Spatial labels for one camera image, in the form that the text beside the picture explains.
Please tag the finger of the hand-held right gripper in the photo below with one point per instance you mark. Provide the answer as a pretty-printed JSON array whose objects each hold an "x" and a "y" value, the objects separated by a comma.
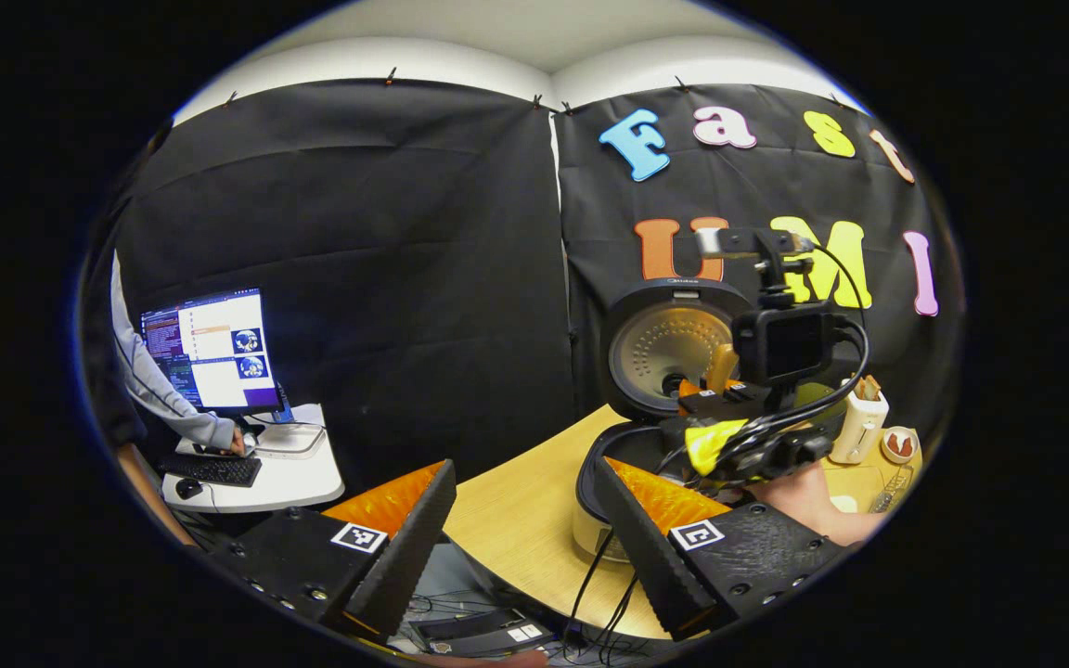
[{"x": 729, "y": 404}]

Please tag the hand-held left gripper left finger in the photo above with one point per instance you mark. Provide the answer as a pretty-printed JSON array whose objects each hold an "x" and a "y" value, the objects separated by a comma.
[{"x": 414, "y": 547}]

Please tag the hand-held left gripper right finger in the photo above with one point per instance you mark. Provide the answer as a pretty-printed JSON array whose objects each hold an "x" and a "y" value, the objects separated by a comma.
[{"x": 646, "y": 557}]

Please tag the black rice cooker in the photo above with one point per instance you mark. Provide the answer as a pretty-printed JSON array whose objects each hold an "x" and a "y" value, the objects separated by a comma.
[{"x": 655, "y": 348}]

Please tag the white toaster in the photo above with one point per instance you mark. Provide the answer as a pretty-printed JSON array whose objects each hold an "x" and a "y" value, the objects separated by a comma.
[{"x": 855, "y": 431}]

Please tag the white side table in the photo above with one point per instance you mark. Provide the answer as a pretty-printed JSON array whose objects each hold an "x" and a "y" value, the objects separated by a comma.
[{"x": 302, "y": 482}]

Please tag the small round plate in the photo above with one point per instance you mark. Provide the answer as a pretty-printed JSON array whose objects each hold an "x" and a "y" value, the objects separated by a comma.
[{"x": 887, "y": 453}]

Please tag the clear plastic tray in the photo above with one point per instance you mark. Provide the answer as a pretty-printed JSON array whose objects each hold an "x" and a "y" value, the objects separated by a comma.
[{"x": 286, "y": 440}]

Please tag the black keyboard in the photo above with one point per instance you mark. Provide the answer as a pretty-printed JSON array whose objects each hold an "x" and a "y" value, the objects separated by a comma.
[{"x": 210, "y": 469}]

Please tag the black computer mouse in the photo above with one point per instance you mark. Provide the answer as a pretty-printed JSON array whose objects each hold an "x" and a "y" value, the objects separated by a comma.
[{"x": 188, "y": 488}]

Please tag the black backdrop cloth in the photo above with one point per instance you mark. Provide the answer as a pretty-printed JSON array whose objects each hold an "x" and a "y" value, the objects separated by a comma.
[{"x": 405, "y": 278}]

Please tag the computer monitor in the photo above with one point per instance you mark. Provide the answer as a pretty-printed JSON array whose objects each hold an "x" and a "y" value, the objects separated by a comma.
[{"x": 219, "y": 348}]

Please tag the row of black cloth clips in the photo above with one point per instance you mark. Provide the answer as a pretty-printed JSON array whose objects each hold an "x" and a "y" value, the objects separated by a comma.
[{"x": 391, "y": 75}]

